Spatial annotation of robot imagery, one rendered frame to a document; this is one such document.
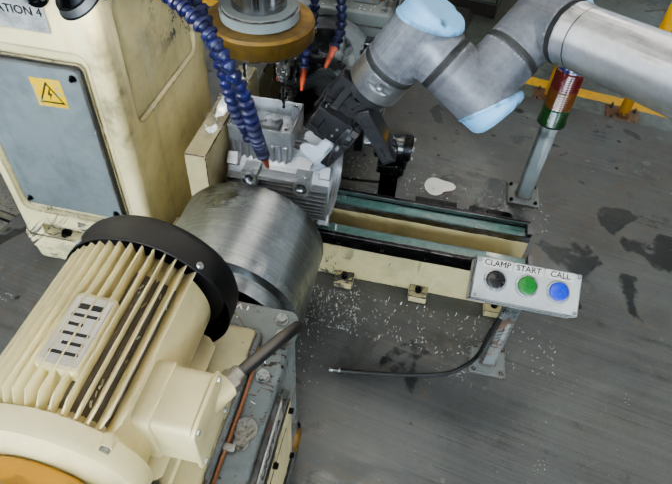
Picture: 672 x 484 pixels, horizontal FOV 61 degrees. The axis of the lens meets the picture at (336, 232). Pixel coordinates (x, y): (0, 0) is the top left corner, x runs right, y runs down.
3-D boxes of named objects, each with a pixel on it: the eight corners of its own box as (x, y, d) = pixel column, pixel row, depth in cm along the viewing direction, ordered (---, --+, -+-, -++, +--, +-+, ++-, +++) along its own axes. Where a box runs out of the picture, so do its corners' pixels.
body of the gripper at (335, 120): (312, 105, 101) (350, 56, 93) (352, 132, 103) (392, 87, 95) (302, 130, 96) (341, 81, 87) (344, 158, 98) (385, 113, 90)
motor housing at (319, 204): (229, 226, 118) (220, 154, 104) (256, 167, 130) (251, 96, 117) (324, 243, 116) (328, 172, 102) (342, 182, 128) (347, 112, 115)
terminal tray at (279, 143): (229, 155, 109) (226, 124, 104) (246, 123, 116) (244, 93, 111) (290, 166, 108) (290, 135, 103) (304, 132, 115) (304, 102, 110)
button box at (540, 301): (465, 299, 97) (470, 297, 92) (471, 258, 98) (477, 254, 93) (567, 319, 95) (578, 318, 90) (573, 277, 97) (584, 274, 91)
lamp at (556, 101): (544, 110, 125) (551, 92, 121) (543, 95, 129) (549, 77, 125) (572, 114, 124) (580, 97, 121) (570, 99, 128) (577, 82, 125)
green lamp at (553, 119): (538, 127, 128) (544, 110, 125) (537, 112, 132) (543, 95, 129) (565, 131, 127) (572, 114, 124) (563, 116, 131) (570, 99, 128)
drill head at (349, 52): (249, 158, 133) (241, 62, 115) (293, 68, 161) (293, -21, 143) (354, 177, 131) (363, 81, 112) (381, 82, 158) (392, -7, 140)
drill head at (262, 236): (117, 425, 88) (70, 336, 70) (203, 252, 113) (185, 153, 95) (273, 461, 86) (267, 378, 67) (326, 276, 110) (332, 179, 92)
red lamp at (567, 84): (551, 92, 121) (558, 73, 118) (549, 77, 125) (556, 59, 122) (580, 97, 121) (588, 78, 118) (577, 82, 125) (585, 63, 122)
